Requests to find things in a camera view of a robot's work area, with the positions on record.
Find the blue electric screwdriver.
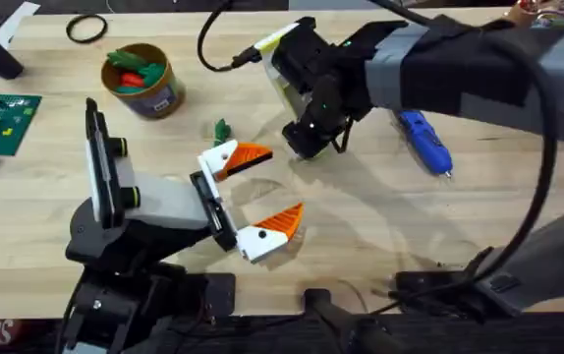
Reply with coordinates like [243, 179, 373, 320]
[396, 109, 455, 179]

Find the black rail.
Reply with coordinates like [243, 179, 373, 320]
[0, 288, 564, 354]

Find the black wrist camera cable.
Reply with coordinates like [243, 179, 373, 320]
[197, 0, 264, 74]

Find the green board with toy blocks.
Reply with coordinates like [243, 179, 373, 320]
[0, 92, 43, 164]

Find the left wrist upright black plate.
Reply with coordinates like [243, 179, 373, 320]
[85, 96, 117, 230]

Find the right wrist upright pale plate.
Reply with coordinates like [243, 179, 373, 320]
[254, 21, 312, 120]

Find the heap of coloured items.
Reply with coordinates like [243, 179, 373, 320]
[502, 0, 564, 29]

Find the black rubber ring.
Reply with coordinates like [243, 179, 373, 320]
[65, 13, 109, 45]

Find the white paper strip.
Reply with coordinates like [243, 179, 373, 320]
[0, 1, 42, 50]

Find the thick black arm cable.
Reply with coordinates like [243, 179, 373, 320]
[367, 0, 559, 316]

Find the brown tub with toy vegetables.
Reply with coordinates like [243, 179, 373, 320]
[100, 42, 188, 121]

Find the green toy vegetable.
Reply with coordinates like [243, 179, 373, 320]
[212, 117, 234, 148]

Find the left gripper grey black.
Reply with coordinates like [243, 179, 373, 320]
[65, 139, 306, 274]

